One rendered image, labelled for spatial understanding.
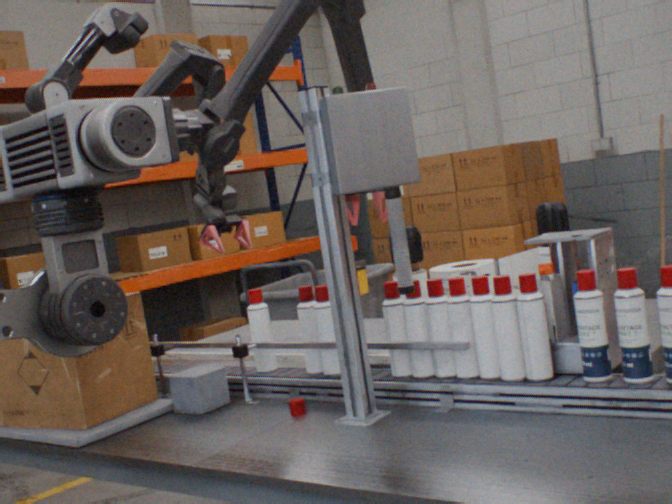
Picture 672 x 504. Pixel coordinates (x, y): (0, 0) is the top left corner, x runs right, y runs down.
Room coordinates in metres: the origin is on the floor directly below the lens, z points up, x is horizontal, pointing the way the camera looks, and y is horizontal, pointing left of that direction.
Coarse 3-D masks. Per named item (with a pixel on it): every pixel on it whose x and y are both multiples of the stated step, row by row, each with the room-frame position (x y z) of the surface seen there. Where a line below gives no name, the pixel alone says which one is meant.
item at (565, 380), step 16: (176, 368) 2.24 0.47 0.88; (288, 368) 2.02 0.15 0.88; (304, 368) 2.00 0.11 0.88; (496, 384) 1.59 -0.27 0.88; (512, 384) 1.57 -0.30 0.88; (528, 384) 1.55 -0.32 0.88; (544, 384) 1.54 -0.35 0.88; (560, 384) 1.52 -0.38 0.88; (576, 384) 1.50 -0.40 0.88; (592, 384) 1.49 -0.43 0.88; (608, 384) 1.47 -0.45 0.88; (624, 384) 1.46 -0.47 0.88; (656, 384) 1.43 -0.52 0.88
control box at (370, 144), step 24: (336, 96) 1.61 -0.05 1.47; (360, 96) 1.63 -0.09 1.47; (384, 96) 1.64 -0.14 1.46; (408, 96) 1.65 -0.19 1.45; (336, 120) 1.61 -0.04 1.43; (360, 120) 1.62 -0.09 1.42; (384, 120) 1.64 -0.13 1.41; (408, 120) 1.65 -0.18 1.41; (336, 144) 1.61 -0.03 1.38; (360, 144) 1.62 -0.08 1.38; (384, 144) 1.64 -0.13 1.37; (408, 144) 1.65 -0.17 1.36; (336, 168) 1.61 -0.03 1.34; (360, 168) 1.62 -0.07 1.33; (384, 168) 1.63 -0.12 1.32; (408, 168) 1.65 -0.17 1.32; (336, 192) 1.63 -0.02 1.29
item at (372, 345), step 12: (204, 348) 2.09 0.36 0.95; (216, 348) 2.07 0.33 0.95; (228, 348) 2.04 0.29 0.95; (264, 348) 1.96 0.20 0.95; (276, 348) 1.94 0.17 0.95; (288, 348) 1.92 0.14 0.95; (300, 348) 1.89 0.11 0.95; (312, 348) 1.87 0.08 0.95; (324, 348) 1.85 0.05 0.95; (336, 348) 1.83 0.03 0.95; (372, 348) 1.77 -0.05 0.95; (384, 348) 1.75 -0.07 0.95; (396, 348) 1.73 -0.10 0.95; (408, 348) 1.71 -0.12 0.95; (420, 348) 1.69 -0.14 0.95; (432, 348) 1.67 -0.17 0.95; (444, 348) 1.66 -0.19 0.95; (456, 348) 1.64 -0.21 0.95; (468, 348) 1.63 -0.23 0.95
